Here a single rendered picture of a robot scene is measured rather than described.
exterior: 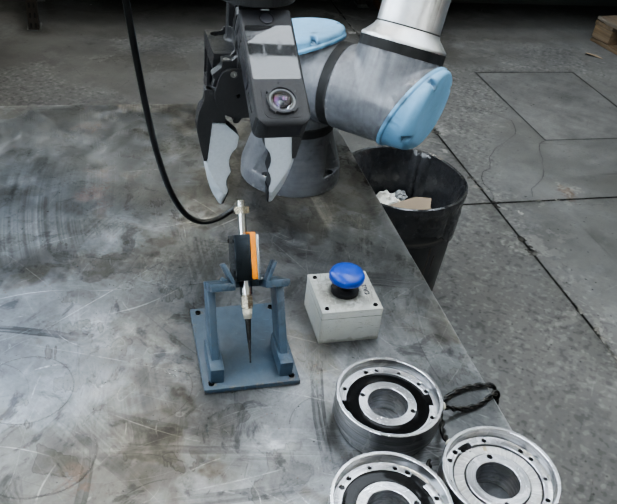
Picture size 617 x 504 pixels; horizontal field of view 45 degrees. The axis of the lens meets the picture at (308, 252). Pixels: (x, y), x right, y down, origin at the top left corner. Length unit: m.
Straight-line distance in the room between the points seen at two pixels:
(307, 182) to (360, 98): 0.17
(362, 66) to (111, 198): 0.39
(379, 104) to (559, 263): 1.68
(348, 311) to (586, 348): 1.50
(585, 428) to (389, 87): 1.27
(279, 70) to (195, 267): 0.38
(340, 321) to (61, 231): 0.39
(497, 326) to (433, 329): 1.34
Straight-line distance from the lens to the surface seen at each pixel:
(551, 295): 2.42
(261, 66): 0.62
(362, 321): 0.83
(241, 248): 0.75
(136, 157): 1.17
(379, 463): 0.70
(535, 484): 0.73
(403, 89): 0.96
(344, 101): 0.99
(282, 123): 0.60
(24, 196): 1.09
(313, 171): 1.08
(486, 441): 0.74
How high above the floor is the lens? 1.36
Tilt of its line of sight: 35 degrees down
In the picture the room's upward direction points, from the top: 7 degrees clockwise
